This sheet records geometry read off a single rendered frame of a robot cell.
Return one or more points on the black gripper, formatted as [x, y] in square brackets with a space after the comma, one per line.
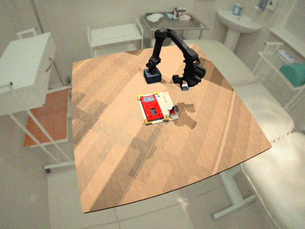
[179, 80]

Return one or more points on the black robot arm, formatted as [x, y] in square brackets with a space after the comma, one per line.
[189, 54]

